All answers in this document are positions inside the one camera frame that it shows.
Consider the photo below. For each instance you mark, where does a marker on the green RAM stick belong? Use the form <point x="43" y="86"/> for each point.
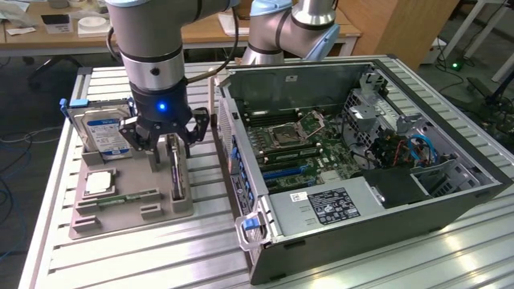
<point x="125" y="198"/>
<point x="293" y="154"/>

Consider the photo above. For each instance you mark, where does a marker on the black intrusion switch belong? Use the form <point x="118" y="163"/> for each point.
<point x="236" y="116"/>

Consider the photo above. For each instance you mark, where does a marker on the open grey PC case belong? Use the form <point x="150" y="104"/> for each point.
<point x="361" y="241"/>

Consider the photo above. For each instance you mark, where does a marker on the blue expansion slot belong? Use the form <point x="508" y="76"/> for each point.
<point x="284" y="171"/>

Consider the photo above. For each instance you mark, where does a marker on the blue plastic clip part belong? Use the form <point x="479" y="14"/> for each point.
<point x="74" y="103"/>

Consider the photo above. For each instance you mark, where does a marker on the white paper stack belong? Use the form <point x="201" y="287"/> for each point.
<point x="225" y="27"/>

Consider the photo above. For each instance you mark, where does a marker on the white box with round dish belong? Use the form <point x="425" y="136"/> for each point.
<point x="94" y="27"/>

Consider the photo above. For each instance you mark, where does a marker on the clear plastic bag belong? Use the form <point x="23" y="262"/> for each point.
<point x="13" y="13"/>

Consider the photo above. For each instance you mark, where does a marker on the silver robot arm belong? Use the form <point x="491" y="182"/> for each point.
<point x="150" y="36"/>

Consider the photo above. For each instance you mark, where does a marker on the device with green light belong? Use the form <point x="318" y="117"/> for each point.
<point x="456" y="65"/>

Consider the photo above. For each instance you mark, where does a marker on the black floor stand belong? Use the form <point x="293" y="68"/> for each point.
<point x="479" y="85"/>

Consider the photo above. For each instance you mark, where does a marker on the grey parts rack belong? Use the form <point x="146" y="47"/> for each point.
<point x="133" y="180"/>

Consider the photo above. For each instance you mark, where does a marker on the CPU socket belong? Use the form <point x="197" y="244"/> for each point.
<point x="285" y="134"/>

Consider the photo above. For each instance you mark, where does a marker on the silver chipset heatsink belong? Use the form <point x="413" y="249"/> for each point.
<point x="332" y="177"/>

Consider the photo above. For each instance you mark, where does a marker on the brown cardboard box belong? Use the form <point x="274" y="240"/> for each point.
<point x="245" y="13"/>

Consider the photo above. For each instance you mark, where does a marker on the white paper slip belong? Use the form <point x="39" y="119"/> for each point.
<point x="21" y="30"/>

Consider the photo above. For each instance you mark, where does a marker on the blue case latch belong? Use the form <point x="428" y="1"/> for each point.
<point x="250" y="224"/>

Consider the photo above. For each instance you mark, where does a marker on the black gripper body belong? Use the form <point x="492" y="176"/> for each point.
<point x="161" y="105"/>

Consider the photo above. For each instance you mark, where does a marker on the wooden cabinet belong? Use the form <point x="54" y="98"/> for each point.
<point x="401" y="30"/>

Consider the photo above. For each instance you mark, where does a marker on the silver socket cover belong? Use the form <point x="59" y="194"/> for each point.
<point x="312" y="122"/>

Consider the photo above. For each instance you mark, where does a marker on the grey metal disk bay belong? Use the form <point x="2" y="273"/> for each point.
<point x="442" y="180"/>

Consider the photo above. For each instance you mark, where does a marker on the white desk frame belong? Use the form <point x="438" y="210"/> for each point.
<point x="468" y="52"/>

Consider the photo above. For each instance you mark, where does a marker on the grey power supply unit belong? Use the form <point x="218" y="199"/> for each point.
<point x="289" y="216"/>

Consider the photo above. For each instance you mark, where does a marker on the silver CPU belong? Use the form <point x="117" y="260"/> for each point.
<point x="99" y="183"/>

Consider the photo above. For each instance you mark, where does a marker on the wooden desk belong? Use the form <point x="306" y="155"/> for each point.
<point x="41" y="40"/>

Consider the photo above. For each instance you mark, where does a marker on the RAM slot white latches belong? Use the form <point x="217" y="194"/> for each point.
<point x="274" y="119"/>
<point x="272" y="112"/>

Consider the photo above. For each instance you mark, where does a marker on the black and white box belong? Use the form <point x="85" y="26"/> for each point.
<point x="58" y="24"/>

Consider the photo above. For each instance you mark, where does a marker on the grey cup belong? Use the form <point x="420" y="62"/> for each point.
<point x="59" y="3"/>

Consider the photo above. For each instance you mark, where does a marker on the green graphics card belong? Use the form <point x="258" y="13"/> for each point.
<point x="177" y="174"/>

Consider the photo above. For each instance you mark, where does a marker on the hard disk blue label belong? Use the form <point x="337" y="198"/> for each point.
<point x="105" y="135"/>

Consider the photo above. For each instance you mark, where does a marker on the green motherboard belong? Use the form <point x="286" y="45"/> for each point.
<point x="317" y="168"/>

